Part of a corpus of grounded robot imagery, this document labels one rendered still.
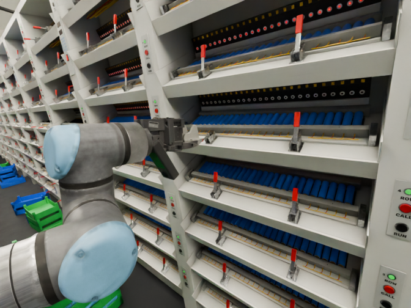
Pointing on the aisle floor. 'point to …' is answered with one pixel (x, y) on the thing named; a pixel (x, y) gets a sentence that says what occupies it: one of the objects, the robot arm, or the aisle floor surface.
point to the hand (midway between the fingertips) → (197, 142)
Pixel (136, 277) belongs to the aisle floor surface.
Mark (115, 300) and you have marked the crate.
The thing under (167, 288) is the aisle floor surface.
